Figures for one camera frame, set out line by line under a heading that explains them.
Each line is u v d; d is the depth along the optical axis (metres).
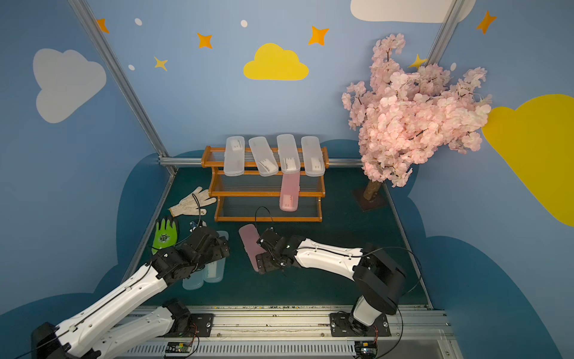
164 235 0.95
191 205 1.06
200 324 0.75
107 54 0.78
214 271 0.85
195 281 0.81
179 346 0.72
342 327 0.74
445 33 0.74
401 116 0.57
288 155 0.85
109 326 0.43
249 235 0.96
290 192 0.91
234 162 0.82
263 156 0.85
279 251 0.64
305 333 0.75
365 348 0.72
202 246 0.59
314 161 0.82
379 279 0.44
